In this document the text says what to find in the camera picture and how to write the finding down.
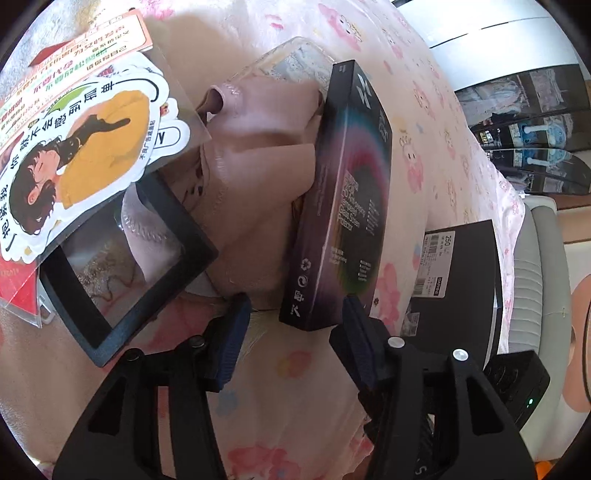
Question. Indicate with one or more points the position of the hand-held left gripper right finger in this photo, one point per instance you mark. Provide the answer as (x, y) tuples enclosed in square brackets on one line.
[(362, 346)]

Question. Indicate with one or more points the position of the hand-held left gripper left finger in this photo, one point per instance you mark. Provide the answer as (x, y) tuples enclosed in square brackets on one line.
[(233, 341)]

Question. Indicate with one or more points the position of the black cardboard shoebox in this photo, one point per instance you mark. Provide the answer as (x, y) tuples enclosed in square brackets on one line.
[(461, 300)]

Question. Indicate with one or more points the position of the black framed display box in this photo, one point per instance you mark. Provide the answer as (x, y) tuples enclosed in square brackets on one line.
[(115, 286)]

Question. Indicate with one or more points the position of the pink cloth pouch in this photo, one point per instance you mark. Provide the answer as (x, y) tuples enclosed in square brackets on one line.
[(258, 184)]

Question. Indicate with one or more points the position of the black screen protector box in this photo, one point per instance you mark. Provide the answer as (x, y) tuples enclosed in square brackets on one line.
[(341, 184)]

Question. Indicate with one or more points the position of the grey padded headboard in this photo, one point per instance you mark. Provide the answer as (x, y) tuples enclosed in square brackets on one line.
[(545, 277)]

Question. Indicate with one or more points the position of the cartoon girl sticker card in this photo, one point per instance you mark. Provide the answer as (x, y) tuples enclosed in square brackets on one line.
[(101, 138)]

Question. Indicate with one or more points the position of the black glass display cabinet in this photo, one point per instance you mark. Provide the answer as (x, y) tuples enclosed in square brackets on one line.
[(531, 115)]

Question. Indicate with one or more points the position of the pink cartoon printed blanket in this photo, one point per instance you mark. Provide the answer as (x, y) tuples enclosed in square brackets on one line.
[(415, 69)]

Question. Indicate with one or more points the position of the clear plastic package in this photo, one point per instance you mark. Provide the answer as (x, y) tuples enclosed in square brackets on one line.
[(295, 60)]

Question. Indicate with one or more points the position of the cream printed text card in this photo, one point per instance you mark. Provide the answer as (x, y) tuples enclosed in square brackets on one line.
[(92, 41)]

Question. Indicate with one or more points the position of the white wardrobe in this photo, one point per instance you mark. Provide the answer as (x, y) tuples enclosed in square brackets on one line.
[(485, 37)]

